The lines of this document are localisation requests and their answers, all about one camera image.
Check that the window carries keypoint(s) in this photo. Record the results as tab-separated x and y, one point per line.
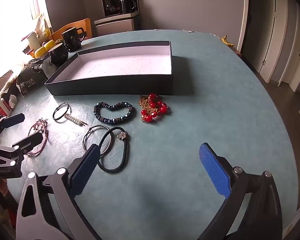
12	10

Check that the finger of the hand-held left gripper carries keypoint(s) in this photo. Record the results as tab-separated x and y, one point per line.
31	140
13	120

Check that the yellow round container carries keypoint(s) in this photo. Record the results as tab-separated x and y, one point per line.
50	44
41	51

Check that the round black mug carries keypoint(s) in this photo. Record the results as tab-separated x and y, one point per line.
58	55

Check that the cream jug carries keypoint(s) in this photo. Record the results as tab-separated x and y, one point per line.
33	41

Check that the tea bar water dispenser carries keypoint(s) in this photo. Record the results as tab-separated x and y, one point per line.
115	25

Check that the wooden chair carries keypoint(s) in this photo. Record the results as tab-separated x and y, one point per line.
86	26

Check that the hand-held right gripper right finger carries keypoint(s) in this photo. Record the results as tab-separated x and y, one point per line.
213	172

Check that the red white box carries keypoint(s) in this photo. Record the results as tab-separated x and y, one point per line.
1	106

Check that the pearl hair clip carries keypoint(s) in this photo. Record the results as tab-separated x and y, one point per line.
71	117

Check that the banana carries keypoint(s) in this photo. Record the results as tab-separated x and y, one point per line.
227	41

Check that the gold round hair clip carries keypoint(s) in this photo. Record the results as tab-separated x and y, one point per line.
41	123

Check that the black cardboard box tray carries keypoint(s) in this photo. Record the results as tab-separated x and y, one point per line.
110	85

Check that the yellow printed bag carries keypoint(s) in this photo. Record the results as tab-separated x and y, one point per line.
41	23

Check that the plain white door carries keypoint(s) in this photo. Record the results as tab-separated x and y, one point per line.
272	30

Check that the white lace cloth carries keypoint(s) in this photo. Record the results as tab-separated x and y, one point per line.
3	82

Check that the black tissue pack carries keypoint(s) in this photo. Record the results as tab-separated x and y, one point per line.
30	80

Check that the tall black mug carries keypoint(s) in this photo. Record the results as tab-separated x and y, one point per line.
72	40

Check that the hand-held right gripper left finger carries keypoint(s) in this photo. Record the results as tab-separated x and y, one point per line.
85	171

